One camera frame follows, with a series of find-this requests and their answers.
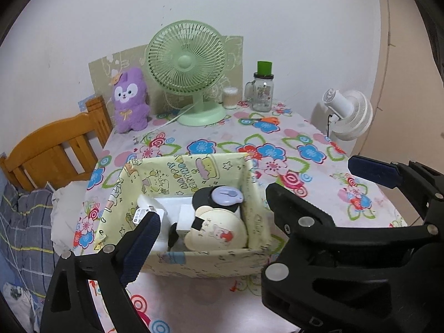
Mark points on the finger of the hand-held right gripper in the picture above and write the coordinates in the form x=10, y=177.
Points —
x=373, y=171
x=295, y=208

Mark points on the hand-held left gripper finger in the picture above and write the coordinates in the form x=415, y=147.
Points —
x=140, y=246

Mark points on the black car key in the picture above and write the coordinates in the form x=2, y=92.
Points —
x=173, y=236

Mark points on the large white charger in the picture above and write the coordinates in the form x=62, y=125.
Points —
x=147, y=203

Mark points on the small white charger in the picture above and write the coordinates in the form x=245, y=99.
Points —
x=185, y=218

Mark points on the cream round compact mirror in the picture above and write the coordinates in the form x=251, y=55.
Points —
x=215, y=239

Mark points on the yellow cartoon storage box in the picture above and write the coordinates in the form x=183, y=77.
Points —
x=215, y=265

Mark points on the black round stand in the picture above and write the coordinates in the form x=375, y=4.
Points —
x=203, y=196

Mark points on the white standing fan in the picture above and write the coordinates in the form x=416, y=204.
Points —
x=353, y=114

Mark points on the floral tablecloth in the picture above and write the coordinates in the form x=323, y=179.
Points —
x=194, y=301

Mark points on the white pillow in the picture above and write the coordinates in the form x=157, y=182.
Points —
x=67, y=208

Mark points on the beige door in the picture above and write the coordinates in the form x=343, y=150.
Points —
x=409, y=93

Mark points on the glass jar with green lid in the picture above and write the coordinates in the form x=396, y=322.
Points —
x=262, y=97

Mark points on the grey plaid blanket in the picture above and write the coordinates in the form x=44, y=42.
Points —
x=24, y=222

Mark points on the cotton swab jar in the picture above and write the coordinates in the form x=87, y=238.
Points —
x=230, y=99

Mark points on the white printed cloth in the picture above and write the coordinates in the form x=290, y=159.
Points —
x=15, y=291

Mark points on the purple plush toy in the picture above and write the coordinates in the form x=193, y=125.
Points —
x=130, y=111

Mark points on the blue paper piece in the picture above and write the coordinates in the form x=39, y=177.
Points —
x=84, y=103

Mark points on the green desk fan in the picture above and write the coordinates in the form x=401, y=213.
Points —
x=184, y=62

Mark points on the beige cartoon wall mat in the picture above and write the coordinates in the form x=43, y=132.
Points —
x=234, y=52

